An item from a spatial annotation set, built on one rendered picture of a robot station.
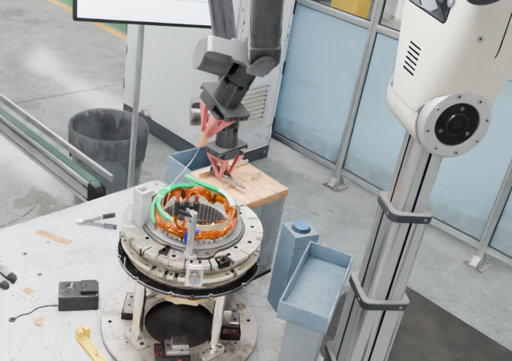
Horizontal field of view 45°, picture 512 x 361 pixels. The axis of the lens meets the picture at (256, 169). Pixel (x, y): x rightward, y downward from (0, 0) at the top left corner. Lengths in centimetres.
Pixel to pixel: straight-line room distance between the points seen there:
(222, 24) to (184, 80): 247
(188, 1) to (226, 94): 116
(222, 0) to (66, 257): 84
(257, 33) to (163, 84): 304
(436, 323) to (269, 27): 228
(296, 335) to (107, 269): 61
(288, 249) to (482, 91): 62
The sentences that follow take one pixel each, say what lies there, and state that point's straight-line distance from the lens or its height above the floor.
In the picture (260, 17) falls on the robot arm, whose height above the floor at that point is 162.
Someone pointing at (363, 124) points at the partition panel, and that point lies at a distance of 383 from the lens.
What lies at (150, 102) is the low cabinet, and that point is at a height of 23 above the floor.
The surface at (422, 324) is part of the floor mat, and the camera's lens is 311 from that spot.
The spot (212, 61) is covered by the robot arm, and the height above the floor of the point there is 151.
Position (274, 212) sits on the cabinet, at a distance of 171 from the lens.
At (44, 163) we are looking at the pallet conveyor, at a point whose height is 70.
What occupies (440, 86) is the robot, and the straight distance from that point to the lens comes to 130.
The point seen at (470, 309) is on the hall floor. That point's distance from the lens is 336.
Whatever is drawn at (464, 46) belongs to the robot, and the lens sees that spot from 125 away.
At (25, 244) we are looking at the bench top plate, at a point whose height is 78.
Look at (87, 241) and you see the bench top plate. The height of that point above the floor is 78.
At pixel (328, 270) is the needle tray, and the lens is 149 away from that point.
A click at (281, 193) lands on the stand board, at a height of 106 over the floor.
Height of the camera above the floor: 188
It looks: 28 degrees down
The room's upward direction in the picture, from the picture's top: 10 degrees clockwise
